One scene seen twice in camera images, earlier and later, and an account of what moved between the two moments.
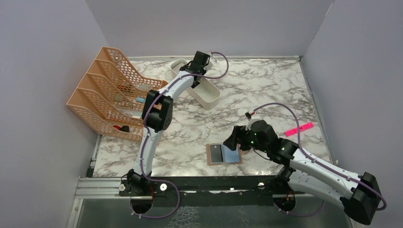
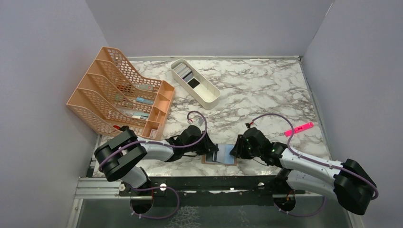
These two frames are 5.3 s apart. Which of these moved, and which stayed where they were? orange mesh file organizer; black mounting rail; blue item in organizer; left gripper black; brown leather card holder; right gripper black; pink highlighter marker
Moved: right gripper black; left gripper black; brown leather card holder
Stayed: blue item in organizer; black mounting rail; orange mesh file organizer; pink highlighter marker
